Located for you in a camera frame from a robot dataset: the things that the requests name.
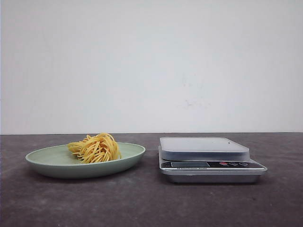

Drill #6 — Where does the pale green oval plate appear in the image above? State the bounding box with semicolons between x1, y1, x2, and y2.
25;142;145;179

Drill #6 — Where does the yellow vermicelli noodle bundle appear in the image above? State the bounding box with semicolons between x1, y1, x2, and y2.
67;133;122;164

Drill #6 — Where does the silver digital kitchen scale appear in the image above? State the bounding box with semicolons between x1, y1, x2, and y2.
159;137;267;183

